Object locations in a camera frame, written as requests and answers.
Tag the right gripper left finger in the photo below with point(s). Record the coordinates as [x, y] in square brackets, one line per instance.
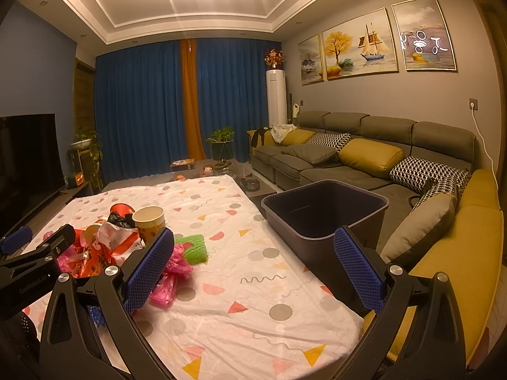
[70, 346]

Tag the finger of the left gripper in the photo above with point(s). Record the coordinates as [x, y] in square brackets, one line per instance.
[47, 251]
[10, 244]

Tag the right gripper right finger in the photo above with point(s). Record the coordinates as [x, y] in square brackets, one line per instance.
[416, 332]

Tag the pink plastic bag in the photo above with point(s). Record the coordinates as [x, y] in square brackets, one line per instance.
[177, 269]
[85, 261]

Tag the red paper cup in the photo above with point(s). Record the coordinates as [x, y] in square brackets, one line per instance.
[122, 209]

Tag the black plastic bag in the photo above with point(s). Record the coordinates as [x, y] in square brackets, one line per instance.
[121, 221]

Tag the yellow paper cup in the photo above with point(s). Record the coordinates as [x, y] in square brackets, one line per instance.
[149, 221]

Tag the green foam mesh sleeve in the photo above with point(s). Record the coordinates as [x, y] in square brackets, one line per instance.
[195, 251]

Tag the orange white paper bowl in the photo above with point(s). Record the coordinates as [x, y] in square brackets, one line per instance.
[88, 236]

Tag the dark grey trash bin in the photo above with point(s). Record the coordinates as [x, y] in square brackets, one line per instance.
[307, 217]

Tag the grey tv cabinet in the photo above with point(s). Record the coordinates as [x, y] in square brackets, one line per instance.
[41, 215]

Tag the black flat television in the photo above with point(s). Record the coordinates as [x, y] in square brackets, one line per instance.
[31, 170]

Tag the mustard yellow sofa chaise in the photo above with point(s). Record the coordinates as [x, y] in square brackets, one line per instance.
[470, 253]

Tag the trailing plant on stand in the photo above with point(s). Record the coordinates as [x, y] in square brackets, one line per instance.
[86, 155]

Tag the large grey front cushion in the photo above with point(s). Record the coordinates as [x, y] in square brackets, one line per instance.
[420, 230]

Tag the blue curtain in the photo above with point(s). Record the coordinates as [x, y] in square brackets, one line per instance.
[138, 101]

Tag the patterned white table cloth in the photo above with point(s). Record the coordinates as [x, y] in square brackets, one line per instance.
[252, 310]

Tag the near patterned cushion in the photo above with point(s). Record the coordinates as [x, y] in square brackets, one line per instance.
[429, 178]

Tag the grey sectional sofa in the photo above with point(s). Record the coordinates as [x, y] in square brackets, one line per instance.
[430, 141]

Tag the yellow sofa cushion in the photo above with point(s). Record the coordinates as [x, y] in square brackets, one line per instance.
[375, 158]

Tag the grey sofa cushion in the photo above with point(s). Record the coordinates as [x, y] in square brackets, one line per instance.
[311, 153]

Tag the black white patterned cushion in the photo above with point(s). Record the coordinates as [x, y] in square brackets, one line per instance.
[330, 143]

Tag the potted green floor plant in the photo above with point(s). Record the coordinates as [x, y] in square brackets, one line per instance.
[221, 144]

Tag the far yellow cushion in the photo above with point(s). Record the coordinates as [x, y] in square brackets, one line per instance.
[297, 136]

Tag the orange curtain strip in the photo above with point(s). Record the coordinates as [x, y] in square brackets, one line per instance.
[195, 147]

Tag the white cloth on sofa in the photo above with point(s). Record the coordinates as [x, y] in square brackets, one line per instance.
[280, 131]

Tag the white standing air conditioner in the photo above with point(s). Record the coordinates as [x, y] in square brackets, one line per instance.
[276, 97]

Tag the right framed painting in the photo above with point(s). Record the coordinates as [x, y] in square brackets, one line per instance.
[424, 36]

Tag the sailing ship painting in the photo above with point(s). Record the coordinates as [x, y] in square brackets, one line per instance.
[361, 46]

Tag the left small landscape painting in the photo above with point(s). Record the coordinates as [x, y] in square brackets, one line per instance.
[310, 62]

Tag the flower arrangement on conditioner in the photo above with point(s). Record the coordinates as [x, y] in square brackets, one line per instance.
[274, 59]

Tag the wall socket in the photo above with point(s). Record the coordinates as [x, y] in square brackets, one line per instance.
[473, 104]

